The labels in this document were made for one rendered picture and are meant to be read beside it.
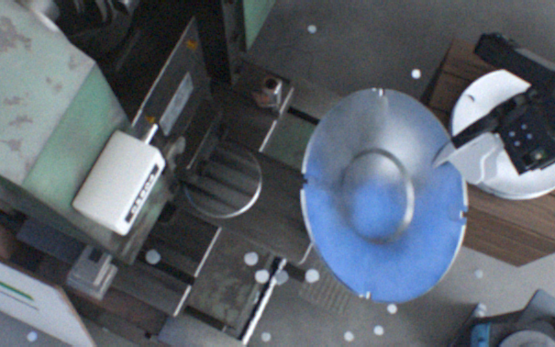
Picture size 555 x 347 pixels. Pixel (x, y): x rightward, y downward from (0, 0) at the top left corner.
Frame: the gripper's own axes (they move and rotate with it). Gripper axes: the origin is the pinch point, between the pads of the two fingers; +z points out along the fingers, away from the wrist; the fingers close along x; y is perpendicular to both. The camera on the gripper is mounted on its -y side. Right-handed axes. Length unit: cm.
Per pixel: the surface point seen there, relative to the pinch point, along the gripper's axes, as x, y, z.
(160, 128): -23.8, -16.1, 18.6
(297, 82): 25, -31, 31
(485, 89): 73, -21, 18
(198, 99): -13.4, -21.1, 20.5
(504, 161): 70, -4, 21
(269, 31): 80, -72, 67
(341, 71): 89, -52, 57
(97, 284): -14, -9, 56
